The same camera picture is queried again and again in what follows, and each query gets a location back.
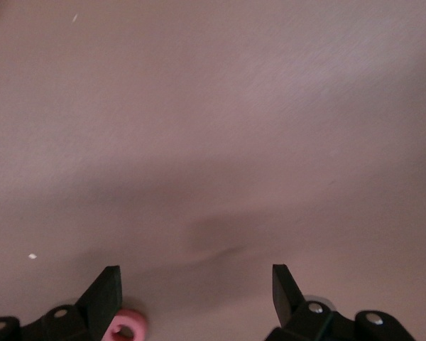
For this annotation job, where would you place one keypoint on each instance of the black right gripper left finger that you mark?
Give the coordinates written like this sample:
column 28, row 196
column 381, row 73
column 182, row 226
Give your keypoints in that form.
column 74, row 323

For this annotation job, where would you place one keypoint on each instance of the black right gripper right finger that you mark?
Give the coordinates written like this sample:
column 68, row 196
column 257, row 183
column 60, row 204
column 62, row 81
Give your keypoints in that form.
column 305, row 323

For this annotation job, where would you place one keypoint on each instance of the pink letter Q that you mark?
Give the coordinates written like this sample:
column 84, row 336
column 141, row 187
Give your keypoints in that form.
column 135, row 318

